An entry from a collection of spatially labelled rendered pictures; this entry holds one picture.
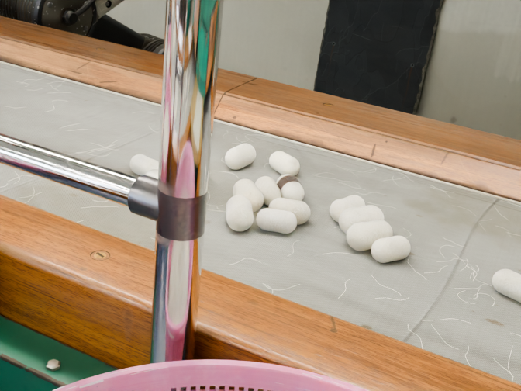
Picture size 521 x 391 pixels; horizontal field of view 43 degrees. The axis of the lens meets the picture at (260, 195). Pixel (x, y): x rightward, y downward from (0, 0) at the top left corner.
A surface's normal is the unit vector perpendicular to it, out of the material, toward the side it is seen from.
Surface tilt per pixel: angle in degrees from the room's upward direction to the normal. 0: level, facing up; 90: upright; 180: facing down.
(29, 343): 0
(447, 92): 89
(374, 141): 45
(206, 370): 75
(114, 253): 0
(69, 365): 0
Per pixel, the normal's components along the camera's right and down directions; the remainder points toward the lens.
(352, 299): 0.11, -0.90
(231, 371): 0.05, 0.18
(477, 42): -0.52, 0.31
